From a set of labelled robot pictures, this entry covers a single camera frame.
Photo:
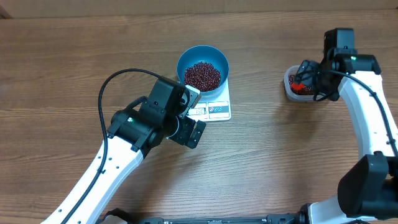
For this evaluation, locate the red measuring scoop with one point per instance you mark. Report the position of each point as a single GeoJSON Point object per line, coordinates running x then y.
{"type": "Point", "coordinates": [297, 86]}

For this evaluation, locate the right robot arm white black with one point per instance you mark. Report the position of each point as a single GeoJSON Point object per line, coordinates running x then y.
{"type": "Point", "coordinates": [368, 191]}

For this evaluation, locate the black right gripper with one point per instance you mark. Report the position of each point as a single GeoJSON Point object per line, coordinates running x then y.
{"type": "Point", "coordinates": [307, 74]}

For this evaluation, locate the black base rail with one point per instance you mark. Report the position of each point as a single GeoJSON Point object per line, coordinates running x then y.
{"type": "Point", "coordinates": [288, 218]}

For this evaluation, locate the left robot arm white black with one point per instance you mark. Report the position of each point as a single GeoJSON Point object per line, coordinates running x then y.
{"type": "Point", "coordinates": [133, 132]}

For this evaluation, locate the white kitchen scale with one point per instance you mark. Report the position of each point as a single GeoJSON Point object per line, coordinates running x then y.
{"type": "Point", "coordinates": [213, 105]}

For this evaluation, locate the red beans in bowl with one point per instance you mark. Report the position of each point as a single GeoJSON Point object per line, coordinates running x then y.
{"type": "Point", "coordinates": [202, 76]}

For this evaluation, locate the clear plastic container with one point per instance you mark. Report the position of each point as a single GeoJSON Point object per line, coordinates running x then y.
{"type": "Point", "coordinates": [290, 94]}

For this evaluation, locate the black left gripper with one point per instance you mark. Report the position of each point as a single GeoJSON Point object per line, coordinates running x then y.
{"type": "Point", "coordinates": [183, 137]}

